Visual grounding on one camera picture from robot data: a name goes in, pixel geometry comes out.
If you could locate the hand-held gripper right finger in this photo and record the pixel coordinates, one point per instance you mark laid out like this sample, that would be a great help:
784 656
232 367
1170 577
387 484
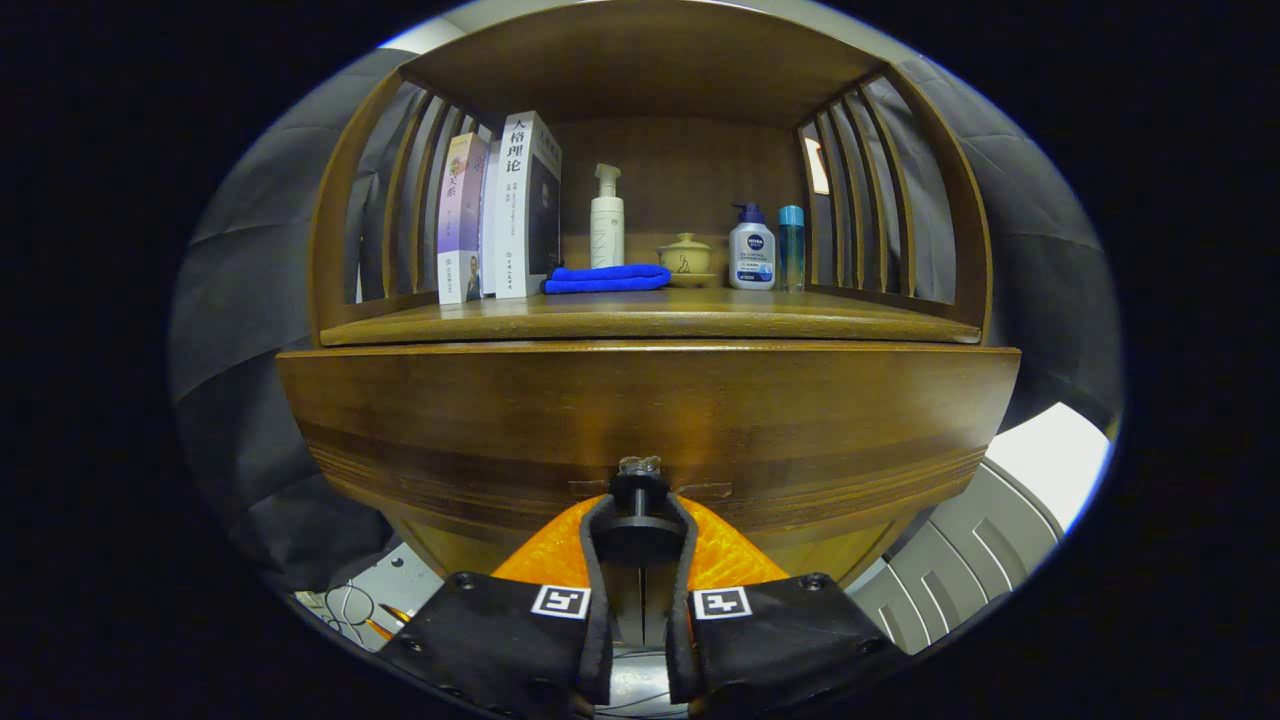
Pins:
780 640

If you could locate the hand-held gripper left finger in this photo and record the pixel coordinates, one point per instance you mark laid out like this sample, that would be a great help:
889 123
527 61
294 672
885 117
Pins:
500 640

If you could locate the brown wooden drawer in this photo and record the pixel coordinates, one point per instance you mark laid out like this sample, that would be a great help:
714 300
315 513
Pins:
500 420

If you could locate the brown wooden countertop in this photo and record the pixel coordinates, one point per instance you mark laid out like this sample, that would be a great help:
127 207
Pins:
650 315

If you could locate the brown wooden cabinet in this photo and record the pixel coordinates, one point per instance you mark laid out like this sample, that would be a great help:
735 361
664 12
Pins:
680 160

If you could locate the white table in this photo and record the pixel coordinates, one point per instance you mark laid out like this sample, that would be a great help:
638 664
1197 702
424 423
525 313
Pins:
1050 460

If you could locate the folded blue cloth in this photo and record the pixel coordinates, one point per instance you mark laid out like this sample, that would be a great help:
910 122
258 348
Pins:
610 278

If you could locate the white lotion bottle blue cap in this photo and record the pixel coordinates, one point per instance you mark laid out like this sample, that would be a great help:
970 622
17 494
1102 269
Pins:
752 255

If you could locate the teal blue bottle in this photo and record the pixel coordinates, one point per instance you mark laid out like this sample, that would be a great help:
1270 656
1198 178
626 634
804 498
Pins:
791 250

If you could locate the yellow lidded teacup with saucer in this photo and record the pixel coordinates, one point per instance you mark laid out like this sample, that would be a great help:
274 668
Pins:
686 258

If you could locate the white pump bottle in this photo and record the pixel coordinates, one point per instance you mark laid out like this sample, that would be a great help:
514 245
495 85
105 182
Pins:
607 235

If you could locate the thin white book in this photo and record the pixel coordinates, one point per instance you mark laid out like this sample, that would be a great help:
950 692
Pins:
490 220

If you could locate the thick white book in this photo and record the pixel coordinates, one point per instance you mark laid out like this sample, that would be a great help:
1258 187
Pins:
515 220

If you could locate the purple book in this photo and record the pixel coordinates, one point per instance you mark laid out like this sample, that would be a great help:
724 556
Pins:
460 210

